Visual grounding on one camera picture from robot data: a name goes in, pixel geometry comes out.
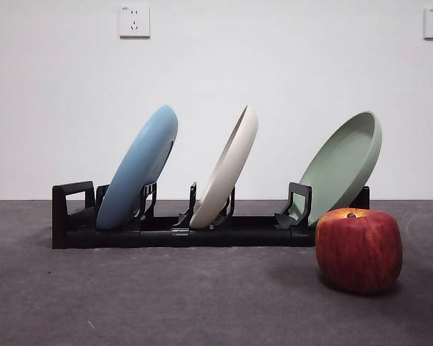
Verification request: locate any blue plate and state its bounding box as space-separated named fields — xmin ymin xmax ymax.
xmin=95 ymin=105 xmax=179 ymax=231

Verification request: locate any red apple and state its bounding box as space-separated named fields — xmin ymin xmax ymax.
xmin=315 ymin=208 xmax=403 ymax=295

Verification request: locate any cream plate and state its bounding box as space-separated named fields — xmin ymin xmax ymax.
xmin=189 ymin=105 xmax=259 ymax=229

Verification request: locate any black plate rack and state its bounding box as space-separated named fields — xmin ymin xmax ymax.
xmin=51 ymin=180 xmax=371 ymax=250

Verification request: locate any green plate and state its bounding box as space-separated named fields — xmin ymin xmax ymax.
xmin=297 ymin=110 xmax=383 ymax=228

